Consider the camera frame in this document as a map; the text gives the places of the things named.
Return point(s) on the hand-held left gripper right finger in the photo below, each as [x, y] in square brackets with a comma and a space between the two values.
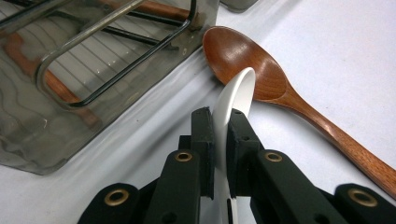
[241, 140]

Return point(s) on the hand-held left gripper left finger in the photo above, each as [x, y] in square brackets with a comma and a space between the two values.
[202, 130]

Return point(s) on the white ceramic spoon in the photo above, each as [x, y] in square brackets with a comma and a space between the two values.
[239, 90]

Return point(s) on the smoky clear plastic bin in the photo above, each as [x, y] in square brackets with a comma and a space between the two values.
[238, 4]
[140, 90]

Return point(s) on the brown wooden spoon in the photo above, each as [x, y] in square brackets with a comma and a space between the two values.
[243, 59]

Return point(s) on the black chopstick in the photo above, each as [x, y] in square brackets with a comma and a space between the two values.
[134, 36]
[162, 19]

